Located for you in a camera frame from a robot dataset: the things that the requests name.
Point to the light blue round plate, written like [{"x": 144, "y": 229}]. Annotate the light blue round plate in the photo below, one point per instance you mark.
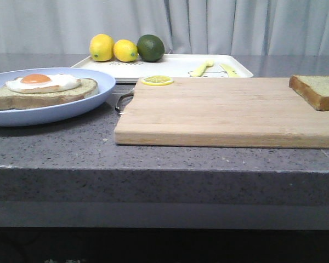
[{"x": 43, "y": 115}]

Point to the metal cutting board handle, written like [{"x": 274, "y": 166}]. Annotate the metal cutting board handle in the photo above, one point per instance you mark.
[{"x": 122, "y": 101}]

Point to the right yellow lemon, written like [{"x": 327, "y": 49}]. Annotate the right yellow lemon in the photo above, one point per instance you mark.
[{"x": 125, "y": 50}]

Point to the left yellow lemon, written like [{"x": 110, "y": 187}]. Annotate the left yellow lemon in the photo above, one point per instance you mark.
[{"x": 101, "y": 47}]

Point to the lemon slice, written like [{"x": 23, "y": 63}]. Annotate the lemon slice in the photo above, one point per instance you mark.
[{"x": 157, "y": 80}]

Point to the yellow plastic knife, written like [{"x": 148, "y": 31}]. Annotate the yellow plastic knife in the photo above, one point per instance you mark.
[{"x": 230, "y": 71}]

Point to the wooden cutting board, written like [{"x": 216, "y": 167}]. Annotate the wooden cutting board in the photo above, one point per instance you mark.
[{"x": 223, "y": 112}]

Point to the grey curtain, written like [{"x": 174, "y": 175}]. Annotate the grey curtain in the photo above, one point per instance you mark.
[{"x": 185, "y": 27}]

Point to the yellow lemon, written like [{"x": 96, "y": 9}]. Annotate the yellow lemon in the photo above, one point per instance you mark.
[
  {"x": 125, "y": 50},
  {"x": 101, "y": 47}
]

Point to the bread slice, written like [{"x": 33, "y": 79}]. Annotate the bread slice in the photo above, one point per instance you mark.
[
  {"x": 313, "y": 89},
  {"x": 15, "y": 100}
]

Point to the green lime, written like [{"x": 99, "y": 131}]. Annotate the green lime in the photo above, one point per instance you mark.
[{"x": 150, "y": 48}]

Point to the fried egg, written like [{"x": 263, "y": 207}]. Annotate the fried egg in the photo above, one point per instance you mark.
[{"x": 40, "y": 83}]

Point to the yellow plastic fork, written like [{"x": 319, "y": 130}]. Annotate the yellow plastic fork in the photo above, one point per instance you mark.
[{"x": 198, "y": 72}]

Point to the cream bear tray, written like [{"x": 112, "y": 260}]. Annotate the cream bear tray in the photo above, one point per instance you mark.
[{"x": 173, "y": 65}]

